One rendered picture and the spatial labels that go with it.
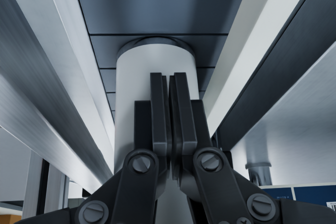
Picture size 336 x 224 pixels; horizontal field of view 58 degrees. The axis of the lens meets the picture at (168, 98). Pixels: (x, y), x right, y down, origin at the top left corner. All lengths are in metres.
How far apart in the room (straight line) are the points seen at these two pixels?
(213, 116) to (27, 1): 0.15
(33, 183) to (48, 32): 0.23
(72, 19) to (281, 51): 0.18
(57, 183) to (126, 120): 0.29
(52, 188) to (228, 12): 0.34
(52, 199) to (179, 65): 0.31
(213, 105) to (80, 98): 0.22
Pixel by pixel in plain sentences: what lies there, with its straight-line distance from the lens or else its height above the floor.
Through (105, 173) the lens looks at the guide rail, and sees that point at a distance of 0.17.
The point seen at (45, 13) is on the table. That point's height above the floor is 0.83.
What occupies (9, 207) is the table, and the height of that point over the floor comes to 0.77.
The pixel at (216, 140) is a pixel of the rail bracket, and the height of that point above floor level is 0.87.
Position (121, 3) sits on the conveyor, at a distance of 0.16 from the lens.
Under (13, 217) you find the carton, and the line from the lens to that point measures 2.85.
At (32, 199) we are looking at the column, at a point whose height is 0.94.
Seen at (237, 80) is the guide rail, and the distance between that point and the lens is 0.16.
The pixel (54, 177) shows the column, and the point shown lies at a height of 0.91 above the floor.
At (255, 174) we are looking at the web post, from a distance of 0.56.
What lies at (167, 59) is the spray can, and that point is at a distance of 0.17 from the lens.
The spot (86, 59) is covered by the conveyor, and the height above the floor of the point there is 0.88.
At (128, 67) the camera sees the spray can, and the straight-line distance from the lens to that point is 0.18.
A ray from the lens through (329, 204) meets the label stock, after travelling 0.59.
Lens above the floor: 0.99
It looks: 24 degrees down
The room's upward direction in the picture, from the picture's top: 177 degrees clockwise
